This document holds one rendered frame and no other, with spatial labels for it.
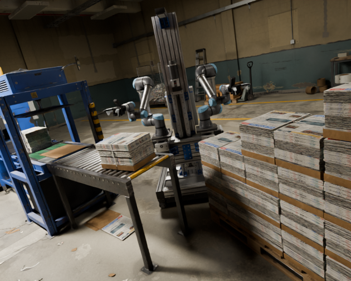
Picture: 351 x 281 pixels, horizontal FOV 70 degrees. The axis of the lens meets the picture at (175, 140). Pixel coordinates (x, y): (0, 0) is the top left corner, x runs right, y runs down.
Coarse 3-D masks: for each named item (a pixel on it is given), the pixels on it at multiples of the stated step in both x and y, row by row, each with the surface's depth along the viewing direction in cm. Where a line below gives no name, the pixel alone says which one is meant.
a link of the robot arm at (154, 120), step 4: (152, 116) 276; (156, 116) 269; (160, 116) 269; (152, 120) 273; (156, 120) 270; (160, 120) 270; (152, 124) 275; (156, 124) 272; (160, 124) 271; (164, 124) 274
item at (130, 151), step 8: (136, 136) 205; (144, 136) 205; (120, 144) 192; (128, 144) 189; (136, 144) 197; (144, 144) 204; (152, 144) 212; (120, 152) 195; (128, 152) 191; (136, 152) 196; (144, 152) 204; (152, 152) 212; (120, 160) 199; (128, 160) 194; (136, 160) 196
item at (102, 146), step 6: (108, 138) 217; (114, 138) 213; (96, 144) 208; (102, 144) 204; (102, 150) 207; (108, 150) 202; (102, 156) 210; (108, 156) 205; (102, 162) 213; (108, 162) 209
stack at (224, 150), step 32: (224, 160) 200; (256, 160) 167; (224, 192) 215; (256, 192) 176; (288, 192) 150; (320, 192) 131; (256, 224) 187; (288, 224) 158; (320, 224) 137; (320, 256) 143
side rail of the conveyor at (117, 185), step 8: (48, 168) 265; (56, 168) 252; (64, 168) 239; (72, 168) 232; (80, 168) 227; (64, 176) 246; (72, 176) 233; (80, 176) 223; (88, 176) 213; (96, 176) 203; (104, 176) 198; (112, 176) 195; (88, 184) 218; (96, 184) 208; (104, 184) 199; (112, 184) 192; (120, 184) 184; (128, 184) 181; (120, 192) 188; (128, 192) 181
